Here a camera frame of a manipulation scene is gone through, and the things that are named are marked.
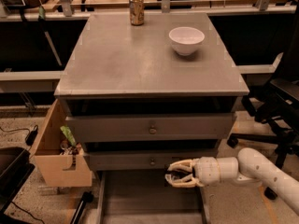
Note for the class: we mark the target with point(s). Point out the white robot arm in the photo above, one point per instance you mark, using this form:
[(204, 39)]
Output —
[(248, 166)]

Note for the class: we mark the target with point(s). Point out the grey top drawer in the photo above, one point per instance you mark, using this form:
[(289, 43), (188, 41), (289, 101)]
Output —
[(120, 128)]

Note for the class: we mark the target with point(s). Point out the black rxbar chocolate bar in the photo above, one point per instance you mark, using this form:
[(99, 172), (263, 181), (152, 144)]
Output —
[(177, 174)]

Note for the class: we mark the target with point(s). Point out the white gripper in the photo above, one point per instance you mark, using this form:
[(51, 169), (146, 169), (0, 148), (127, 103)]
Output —
[(206, 170)]

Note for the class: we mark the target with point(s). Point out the black power adapter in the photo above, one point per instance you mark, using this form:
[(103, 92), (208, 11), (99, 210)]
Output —
[(30, 138)]

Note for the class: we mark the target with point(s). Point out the white ceramic bowl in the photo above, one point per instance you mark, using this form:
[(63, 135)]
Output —
[(186, 40)]

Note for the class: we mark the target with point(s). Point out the green snack packet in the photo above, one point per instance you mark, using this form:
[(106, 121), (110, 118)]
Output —
[(68, 135)]

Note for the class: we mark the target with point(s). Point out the black bin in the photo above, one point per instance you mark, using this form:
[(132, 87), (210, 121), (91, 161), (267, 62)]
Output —
[(15, 168)]

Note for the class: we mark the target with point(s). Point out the gold soda can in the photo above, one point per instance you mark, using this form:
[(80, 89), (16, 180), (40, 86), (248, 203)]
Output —
[(136, 12)]

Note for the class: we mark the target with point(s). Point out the black office chair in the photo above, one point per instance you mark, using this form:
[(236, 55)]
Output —
[(277, 102)]

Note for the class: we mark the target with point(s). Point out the wooden side box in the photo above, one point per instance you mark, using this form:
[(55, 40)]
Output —
[(57, 169)]

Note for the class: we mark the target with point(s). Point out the grey middle drawer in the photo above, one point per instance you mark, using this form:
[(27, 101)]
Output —
[(141, 160)]

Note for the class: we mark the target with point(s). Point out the grey open bottom drawer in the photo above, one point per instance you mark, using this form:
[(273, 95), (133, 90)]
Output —
[(143, 197)]

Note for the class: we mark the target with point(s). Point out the grey drawer cabinet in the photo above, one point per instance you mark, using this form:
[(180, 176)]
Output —
[(120, 69)]

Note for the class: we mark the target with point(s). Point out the black tripod leg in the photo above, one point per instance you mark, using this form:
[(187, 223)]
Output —
[(87, 197)]

